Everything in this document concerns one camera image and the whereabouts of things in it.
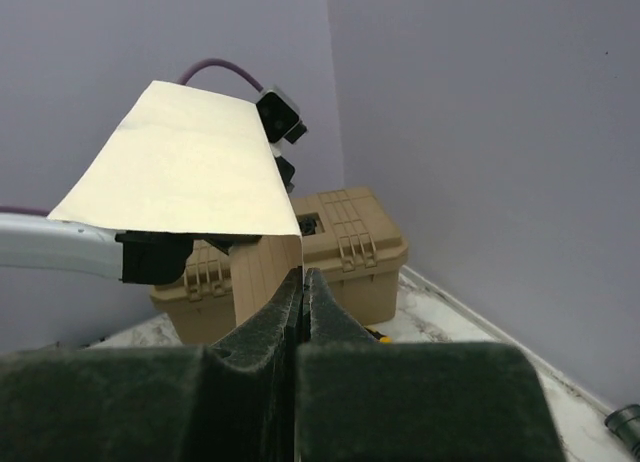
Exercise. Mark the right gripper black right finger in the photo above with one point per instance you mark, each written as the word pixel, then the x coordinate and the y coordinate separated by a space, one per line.
pixel 324 320

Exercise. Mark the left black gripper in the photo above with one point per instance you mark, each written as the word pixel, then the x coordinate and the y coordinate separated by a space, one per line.
pixel 225 242

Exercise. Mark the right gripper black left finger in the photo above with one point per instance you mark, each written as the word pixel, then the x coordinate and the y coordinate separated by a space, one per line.
pixel 250 347

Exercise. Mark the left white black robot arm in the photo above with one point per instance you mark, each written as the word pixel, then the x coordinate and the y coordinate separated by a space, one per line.
pixel 75 249

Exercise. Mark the tan plastic tool case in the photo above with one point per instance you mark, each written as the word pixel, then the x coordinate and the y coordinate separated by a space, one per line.
pixel 346 234

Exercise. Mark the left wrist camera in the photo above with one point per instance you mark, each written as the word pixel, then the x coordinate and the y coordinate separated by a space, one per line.
pixel 280 118

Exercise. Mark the yellow handled thin screwdriver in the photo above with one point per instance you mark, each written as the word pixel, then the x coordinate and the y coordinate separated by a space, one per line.
pixel 378 335

